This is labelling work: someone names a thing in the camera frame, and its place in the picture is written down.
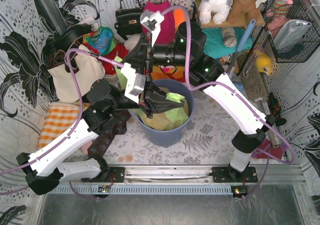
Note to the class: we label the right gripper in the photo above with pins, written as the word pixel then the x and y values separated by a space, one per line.
pixel 146 57

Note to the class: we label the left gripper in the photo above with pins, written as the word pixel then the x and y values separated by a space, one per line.
pixel 146 102

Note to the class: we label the green trash bag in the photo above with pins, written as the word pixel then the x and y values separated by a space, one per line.
pixel 168 120

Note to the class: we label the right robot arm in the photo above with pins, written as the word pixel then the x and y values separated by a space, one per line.
pixel 202 72

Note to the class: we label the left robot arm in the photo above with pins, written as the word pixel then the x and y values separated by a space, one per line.
pixel 46 168

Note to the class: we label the magenta fuzzy bag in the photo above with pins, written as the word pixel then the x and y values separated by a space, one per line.
pixel 167 27

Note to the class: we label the blue trash bin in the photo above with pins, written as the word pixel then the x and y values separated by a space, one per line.
pixel 167 138

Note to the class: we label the cream canvas tote bag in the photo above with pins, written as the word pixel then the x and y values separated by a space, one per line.
pixel 89 71

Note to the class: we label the red cloth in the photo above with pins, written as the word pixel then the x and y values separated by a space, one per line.
pixel 119 51

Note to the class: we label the black leather handbag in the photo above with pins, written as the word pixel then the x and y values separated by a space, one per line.
pixel 128 20

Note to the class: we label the rainbow striped cloth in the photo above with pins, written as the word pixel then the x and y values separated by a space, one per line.
pixel 176 73

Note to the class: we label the orange plush toy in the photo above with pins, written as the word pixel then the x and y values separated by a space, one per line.
pixel 179 17

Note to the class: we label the brown floral cloth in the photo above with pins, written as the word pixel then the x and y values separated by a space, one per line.
pixel 101 144

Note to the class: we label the teal folded cloth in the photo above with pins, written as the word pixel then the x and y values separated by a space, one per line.
pixel 214 46

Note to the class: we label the white plush dog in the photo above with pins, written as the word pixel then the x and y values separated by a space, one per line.
pixel 214 10

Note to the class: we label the orange checkered towel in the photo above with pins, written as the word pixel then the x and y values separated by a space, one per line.
pixel 59 118

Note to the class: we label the brown teddy bear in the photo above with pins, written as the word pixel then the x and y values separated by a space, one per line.
pixel 249 8

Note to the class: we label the yellow plush duck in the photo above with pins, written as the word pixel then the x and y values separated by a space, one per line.
pixel 262 61

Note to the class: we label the purple orange sock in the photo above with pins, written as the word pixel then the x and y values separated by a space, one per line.
pixel 266 147

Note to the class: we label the silver foil pouch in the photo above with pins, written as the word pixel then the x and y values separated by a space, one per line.
pixel 291 33

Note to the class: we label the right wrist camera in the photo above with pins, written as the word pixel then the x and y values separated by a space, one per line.
pixel 152 22

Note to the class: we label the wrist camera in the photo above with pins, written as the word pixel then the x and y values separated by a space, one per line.
pixel 135 84
pixel 152 22

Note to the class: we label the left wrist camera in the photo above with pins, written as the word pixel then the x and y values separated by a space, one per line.
pixel 135 84

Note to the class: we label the blue handled broom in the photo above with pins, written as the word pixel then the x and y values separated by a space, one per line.
pixel 246 35

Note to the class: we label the black wire basket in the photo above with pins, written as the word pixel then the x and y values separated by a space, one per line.
pixel 303 50

